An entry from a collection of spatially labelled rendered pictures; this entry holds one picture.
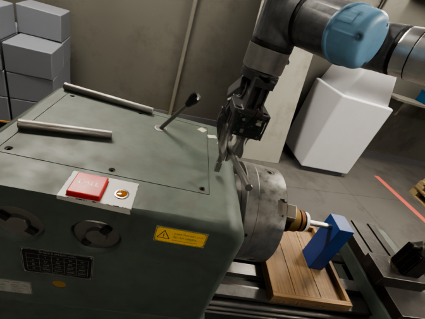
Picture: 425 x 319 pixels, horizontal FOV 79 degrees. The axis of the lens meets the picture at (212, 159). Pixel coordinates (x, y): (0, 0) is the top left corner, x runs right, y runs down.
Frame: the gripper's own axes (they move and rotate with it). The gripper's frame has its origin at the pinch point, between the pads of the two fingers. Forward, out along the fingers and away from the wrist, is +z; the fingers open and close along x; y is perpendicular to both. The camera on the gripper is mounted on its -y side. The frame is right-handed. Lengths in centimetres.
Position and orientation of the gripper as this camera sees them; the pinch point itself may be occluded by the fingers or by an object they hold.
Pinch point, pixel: (226, 154)
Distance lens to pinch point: 59.5
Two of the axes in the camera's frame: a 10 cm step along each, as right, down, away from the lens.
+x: 9.6, 2.2, 1.9
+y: 0.4, 5.5, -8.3
